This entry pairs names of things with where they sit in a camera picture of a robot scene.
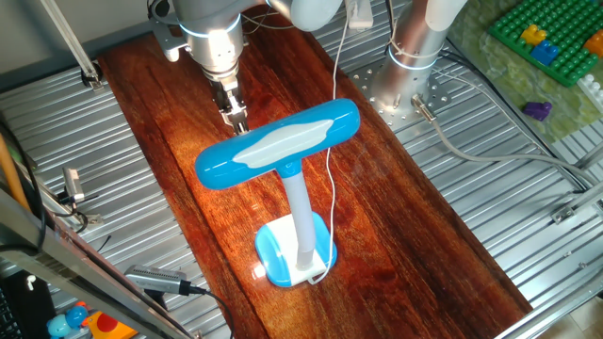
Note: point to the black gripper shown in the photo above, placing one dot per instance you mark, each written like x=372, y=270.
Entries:
x=227, y=96

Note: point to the blue and white desk lamp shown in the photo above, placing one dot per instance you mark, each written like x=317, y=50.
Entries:
x=282, y=141

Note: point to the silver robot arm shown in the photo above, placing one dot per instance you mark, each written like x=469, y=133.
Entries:
x=212, y=42

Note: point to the white power adapter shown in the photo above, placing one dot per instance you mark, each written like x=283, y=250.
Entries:
x=360, y=14

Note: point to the slim metal stand pole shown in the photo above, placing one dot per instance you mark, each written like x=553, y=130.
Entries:
x=70, y=44

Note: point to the glossy brown wooden board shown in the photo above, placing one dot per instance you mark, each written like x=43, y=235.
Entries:
x=400, y=235

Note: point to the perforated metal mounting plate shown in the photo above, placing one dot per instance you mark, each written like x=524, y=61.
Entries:
x=438, y=99

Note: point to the orange wooden stick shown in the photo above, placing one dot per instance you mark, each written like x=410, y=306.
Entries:
x=9, y=174

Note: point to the yellow toy with red dot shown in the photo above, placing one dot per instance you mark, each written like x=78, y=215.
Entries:
x=106, y=325

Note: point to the round blue toy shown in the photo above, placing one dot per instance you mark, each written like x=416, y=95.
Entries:
x=59, y=326

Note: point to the green marbled cloth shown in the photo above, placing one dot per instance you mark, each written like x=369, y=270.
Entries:
x=509, y=70

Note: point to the black box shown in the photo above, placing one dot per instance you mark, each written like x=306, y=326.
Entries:
x=28, y=311

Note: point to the purple building block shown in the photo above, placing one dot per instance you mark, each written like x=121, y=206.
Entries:
x=538, y=111

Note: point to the yellow building block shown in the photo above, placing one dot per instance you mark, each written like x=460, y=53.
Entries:
x=533, y=35

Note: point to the blue building block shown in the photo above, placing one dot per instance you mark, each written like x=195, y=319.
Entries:
x=544, y=53

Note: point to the green studded building baseplate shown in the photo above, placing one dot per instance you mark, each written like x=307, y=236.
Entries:
x=556, y=28

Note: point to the white building block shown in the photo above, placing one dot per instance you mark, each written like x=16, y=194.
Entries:
x=592, y=92

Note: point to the orange building block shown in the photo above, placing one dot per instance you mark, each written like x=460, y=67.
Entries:
x=596, y=43

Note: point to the gray wrist camera mount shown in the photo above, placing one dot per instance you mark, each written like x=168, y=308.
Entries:
x=165, y=40

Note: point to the small gray camera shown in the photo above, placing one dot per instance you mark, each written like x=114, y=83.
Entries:
x=73, y=183

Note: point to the gray ribbed camera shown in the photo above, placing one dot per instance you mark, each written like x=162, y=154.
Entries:
x=155, y=279

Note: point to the large metal frame beam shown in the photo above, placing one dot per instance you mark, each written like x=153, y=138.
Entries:
x=70, y=263

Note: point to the aluminum rail bracket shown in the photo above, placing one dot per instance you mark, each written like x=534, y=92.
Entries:
x=572, y=207

